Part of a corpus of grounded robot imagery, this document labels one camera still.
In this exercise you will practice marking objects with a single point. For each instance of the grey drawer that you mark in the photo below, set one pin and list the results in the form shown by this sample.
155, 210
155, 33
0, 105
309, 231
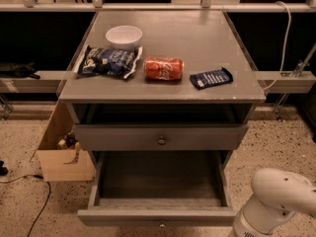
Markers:
150, 137
159, 189

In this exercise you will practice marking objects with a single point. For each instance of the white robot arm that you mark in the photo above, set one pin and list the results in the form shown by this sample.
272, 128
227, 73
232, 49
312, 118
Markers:
277, 196

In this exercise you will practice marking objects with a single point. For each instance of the grey wooden drawer cabinet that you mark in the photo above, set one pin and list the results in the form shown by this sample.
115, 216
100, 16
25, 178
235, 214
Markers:
202, 39

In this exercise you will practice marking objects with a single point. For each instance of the grey top drawer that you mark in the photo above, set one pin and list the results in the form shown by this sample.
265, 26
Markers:
150, 137

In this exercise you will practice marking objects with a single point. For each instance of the dark blue snack bar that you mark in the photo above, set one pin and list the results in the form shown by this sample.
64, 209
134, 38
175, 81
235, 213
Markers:
212, 78

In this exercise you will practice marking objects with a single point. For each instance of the red soda can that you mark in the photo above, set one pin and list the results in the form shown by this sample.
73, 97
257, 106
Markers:
163, 68

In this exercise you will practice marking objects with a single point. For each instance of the items inside cardboard box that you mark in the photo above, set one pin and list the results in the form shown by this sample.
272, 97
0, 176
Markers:
69, 141

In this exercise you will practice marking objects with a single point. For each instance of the cardboard box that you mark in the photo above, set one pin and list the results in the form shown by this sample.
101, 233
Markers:
54, 162

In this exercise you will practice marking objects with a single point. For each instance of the blue chip bag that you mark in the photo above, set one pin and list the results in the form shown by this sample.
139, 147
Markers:
109, 61

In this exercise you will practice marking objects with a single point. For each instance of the white bowl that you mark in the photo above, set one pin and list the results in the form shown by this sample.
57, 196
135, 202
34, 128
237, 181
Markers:
124, 37

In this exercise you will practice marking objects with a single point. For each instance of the black object on ledge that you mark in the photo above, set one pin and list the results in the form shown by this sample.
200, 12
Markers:
17, 70

